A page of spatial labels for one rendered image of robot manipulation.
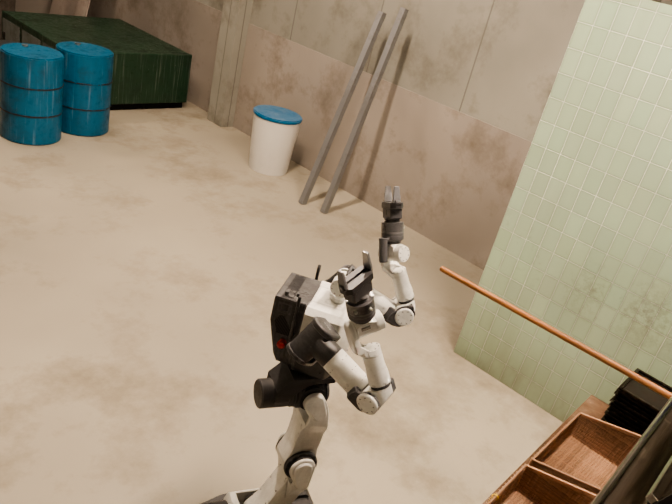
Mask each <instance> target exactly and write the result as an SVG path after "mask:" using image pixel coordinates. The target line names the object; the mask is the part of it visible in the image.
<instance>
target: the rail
mask: <svg viewBox="0 0 672 504"><path fill-rule="evenodd" d="M671 409H672V397H671V398H670V400H669V401H668V402H667V404H666V405H665V406H664V408H663V409H662V410H661V412H660V413H659V414H658V416H657V417H656V418H655V420H654V421H653V422H652V424H651V425H650V426H649V428H648V429H647V430H646V432H645V433H644V434H643V436H642V437H641V438H640V440H639V441H638V442H637V444H636V445H635V446H634V448H633V449H632V450H631V452H630V453H629V454H628V456H627V457H626V458H625V460H624V461H623V462H622V464H621V465H620V466H619V468H618V469H617V470H616V472H615V473H614V474H613V476H612V477H611V478H610V480H609V481H608V482H607V484H606V485H605V486H604V488H603V489H602V490H601V492H600V493H599V494H598V496H597V497H596V498H595V500H594V501H593V502H592V504H603V503H604V501H605V500H606V499H607V497H608V496H609V494H610V493H611V492H612V490H613V489H614V487H615V486H616V485H617V483H618V482H619V481H620V479H621V478H622V476H623V475H624V474H625V472H626V471H627V470H628V468H629V467H630V465H631V464H632V463H633V461H634V460H635V458H636V457H637V456H638V454H639V453H640V452H641V450H642V449H643V447H644V446H645V445H646V443H647V442H648V440H649V439H650V438H651V436H652V435H653V434H654V432H655V431H656V429H657V428H658V427H659V425H660V424H661V423H662V421H663V420H664V418H665V417H666V416H667V414H668V413H669V411H670V410H671Z"/></svg>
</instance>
